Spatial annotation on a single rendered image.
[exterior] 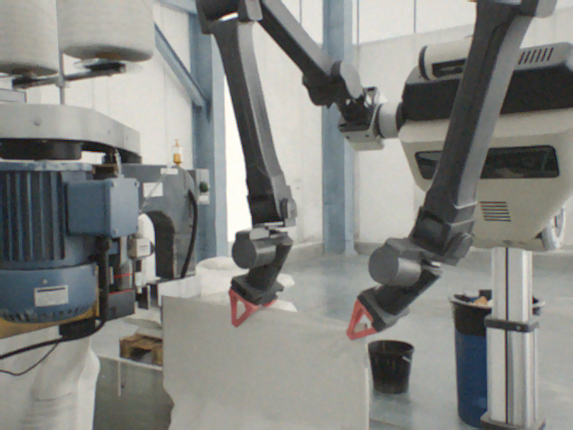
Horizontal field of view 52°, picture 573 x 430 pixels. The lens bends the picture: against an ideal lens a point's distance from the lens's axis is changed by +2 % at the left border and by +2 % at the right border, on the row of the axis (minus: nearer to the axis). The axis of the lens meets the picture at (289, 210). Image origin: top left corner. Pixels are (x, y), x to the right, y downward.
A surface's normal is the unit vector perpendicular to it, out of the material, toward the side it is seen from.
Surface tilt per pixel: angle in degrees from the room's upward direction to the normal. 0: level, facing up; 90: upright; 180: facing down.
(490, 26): 99
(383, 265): 78
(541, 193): 130
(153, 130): 90
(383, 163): 90
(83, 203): 90
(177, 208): 90
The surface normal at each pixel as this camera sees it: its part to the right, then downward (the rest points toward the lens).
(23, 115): 0.16, 0.06
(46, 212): 0.40, 0.04
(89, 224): -0.17, 0.05
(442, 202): -0.82, 0.19
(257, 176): -0.54, 0.22
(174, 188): 0.83, 0.02
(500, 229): -0.44, 0.68
